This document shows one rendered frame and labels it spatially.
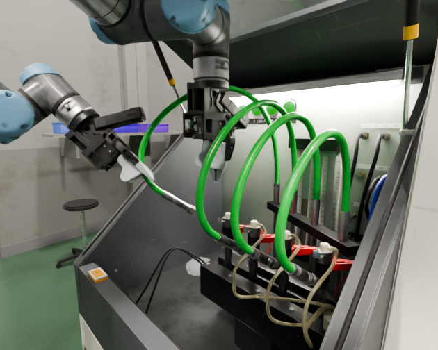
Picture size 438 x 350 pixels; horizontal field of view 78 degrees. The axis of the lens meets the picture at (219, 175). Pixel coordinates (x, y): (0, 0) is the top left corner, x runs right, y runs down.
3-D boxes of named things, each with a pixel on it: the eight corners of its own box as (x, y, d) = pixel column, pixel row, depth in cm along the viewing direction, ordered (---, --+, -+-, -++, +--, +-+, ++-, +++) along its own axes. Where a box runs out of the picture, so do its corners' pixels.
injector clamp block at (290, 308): (200, 317, 70) (199, 263, 67) (227, 301, 77) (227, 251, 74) (327, 419, 46) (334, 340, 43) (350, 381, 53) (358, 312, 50)
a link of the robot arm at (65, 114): (87, 101, 66) (74, 89, 58) (101, 114, 67) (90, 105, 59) (64, 122, 65) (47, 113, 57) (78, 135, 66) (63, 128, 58)
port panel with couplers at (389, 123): (342, 232, 70) (352, 110, 65) (347, 228, 72) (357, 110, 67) (400, 248, 61) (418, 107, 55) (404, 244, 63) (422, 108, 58)
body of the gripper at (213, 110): (182, 140, 58) (181, 82, 55) (212, 139, 64) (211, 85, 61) (206, 142, 52) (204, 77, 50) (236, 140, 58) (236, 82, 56)
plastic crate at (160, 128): (158, 132, 373) (158, 123, 371) (169, 132, 358) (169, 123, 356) (137, 132, 348) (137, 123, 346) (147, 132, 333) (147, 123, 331)
